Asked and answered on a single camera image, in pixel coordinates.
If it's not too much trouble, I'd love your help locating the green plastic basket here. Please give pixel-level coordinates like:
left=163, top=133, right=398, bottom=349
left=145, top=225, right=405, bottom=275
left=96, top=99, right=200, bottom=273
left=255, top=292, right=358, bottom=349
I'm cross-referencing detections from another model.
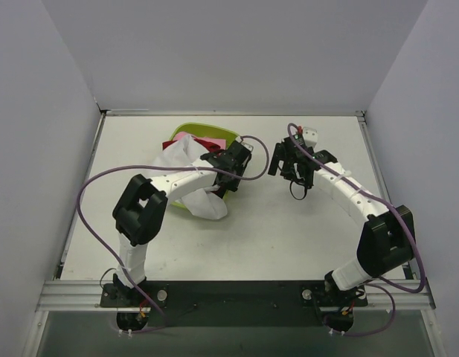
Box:
left=160, top=123, right=239, bottom=220

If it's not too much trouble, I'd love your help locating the white t shirt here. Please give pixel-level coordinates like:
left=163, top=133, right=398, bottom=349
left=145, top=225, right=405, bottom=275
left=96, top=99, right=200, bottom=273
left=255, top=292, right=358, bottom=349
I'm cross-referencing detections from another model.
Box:
left=144, top=153, right=219, bottom=204

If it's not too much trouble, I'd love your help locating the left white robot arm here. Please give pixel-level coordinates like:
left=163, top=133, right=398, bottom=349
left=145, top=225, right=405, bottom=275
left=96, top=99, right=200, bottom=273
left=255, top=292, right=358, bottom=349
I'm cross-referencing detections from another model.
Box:
left=112, top=141, right=252, bottom=306

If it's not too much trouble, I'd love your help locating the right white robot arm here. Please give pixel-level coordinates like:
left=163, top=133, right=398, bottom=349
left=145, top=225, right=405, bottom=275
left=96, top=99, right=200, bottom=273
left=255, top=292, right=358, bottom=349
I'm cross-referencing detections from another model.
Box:
left=269, top=134, right=414, bottom=292

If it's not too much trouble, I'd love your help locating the pink t shirt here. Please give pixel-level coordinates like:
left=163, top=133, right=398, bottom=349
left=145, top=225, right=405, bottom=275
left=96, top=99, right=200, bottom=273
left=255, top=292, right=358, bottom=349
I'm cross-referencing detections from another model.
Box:
left=172, top=132, right=226, bottom=149

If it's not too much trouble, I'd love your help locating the red t shirt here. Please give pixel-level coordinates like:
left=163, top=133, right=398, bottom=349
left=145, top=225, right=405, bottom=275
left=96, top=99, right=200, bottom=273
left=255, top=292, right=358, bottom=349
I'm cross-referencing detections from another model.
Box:
left=162, top=135, right=226, bottom=152

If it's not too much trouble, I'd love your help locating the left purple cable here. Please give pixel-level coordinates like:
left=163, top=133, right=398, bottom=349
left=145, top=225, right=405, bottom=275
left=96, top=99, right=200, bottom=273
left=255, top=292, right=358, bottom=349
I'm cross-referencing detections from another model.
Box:
left=76, top=134, right=271, bottom=332

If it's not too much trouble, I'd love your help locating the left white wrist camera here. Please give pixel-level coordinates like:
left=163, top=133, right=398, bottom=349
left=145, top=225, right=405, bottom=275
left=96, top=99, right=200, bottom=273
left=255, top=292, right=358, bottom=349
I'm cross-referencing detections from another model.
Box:
left=237, top=136, right=254, bottom=152

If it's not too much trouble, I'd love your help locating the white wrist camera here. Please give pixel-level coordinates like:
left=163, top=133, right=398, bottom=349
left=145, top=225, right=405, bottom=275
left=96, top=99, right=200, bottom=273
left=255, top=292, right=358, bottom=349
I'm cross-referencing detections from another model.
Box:
left=298, top=126, right=318, bottom=149
left=237, top=136, right=254, bottom=152

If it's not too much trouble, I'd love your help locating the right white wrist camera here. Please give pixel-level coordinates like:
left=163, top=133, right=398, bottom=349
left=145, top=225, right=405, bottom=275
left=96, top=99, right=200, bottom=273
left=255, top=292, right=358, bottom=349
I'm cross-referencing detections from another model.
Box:
left=298, top=126, right=318, bottom=149

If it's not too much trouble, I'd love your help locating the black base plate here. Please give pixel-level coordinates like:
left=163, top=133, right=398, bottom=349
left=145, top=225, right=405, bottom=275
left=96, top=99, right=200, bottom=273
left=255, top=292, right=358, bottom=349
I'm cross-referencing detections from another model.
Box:
left=113, top=281, right=364, bottom=331

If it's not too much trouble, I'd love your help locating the aluminium front rail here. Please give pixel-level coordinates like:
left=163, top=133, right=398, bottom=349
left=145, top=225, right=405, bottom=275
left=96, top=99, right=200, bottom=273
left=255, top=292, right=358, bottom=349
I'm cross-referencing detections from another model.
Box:
left=36, top=280, right=435, bottom=312

